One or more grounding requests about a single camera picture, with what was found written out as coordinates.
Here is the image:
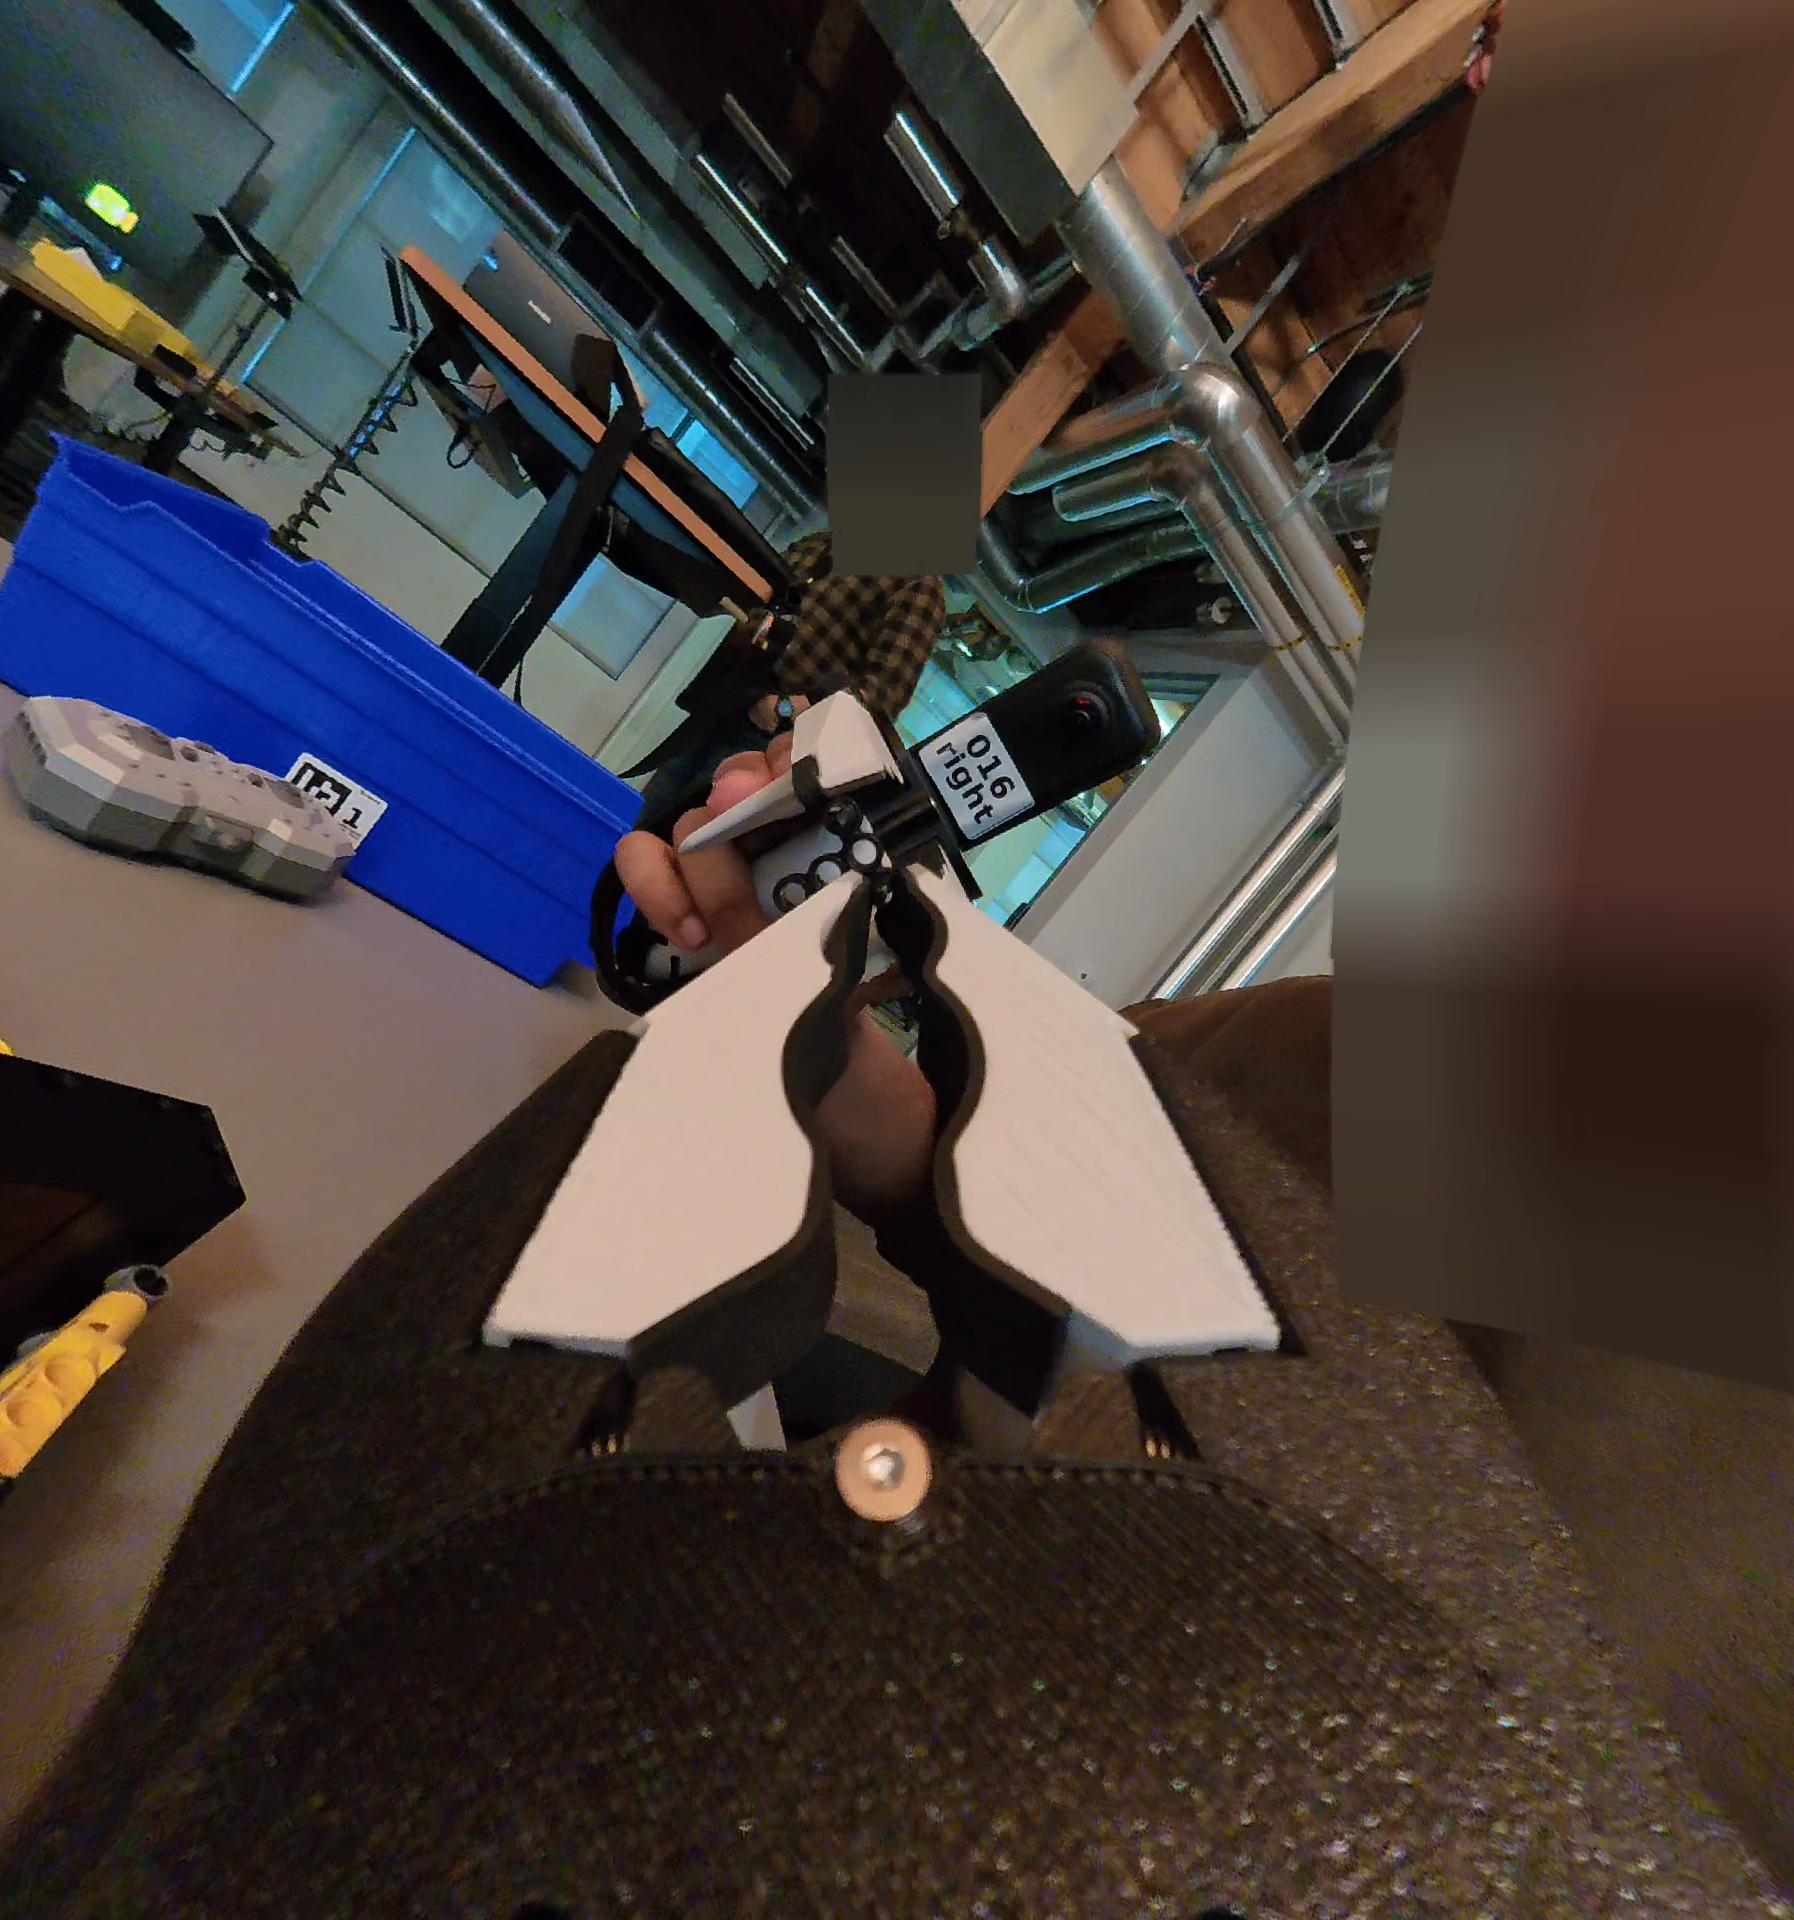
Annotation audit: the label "white coded tag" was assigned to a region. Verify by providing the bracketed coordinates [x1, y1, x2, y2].
[285, 754, 389, 846]

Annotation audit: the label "person's right hand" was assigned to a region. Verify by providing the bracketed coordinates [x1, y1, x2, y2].
[611, 751, 941, 1225]

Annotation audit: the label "grey block remote controller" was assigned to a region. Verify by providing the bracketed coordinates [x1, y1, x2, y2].
[0, 697, 362, 906]

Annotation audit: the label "black computer monitor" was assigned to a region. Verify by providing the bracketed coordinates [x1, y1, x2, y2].
[489, 233, 618, 353]

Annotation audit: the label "grey computer monitor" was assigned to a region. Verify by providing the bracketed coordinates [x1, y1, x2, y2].
[0, 0, 276, 231]

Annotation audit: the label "wooden post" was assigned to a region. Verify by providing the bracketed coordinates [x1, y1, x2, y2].
[977, 284, 1153, 520]

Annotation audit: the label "wood top desk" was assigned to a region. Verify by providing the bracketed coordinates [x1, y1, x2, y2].
[0, 196, 281, 456]
[396, 248, 796, 695]

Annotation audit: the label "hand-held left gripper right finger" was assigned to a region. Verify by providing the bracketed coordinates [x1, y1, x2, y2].
[880, 870, 1286, 1424]

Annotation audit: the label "coiled black cable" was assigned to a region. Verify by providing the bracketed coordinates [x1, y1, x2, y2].
[275, 375, 422, 555]

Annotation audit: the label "blue plastic bin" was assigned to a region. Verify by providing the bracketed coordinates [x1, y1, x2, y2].
[0, 435, 646, 990]

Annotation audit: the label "silver ventilation duct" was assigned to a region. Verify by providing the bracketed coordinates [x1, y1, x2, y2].
[987, 149, 1372, 707]

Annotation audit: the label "yellow building block vehicle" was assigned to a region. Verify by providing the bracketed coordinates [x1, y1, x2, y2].
[0, 990, 249, 1547]

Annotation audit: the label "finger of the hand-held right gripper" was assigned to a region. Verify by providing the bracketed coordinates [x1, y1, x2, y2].
[674, 778, 815, 861]
[786, 691, 908, 798]

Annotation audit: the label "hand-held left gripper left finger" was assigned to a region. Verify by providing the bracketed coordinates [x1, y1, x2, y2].
[484, 878, 875, 1453]

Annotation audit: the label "small yellow box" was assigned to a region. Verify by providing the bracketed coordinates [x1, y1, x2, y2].
[28, 240, 166, 346]

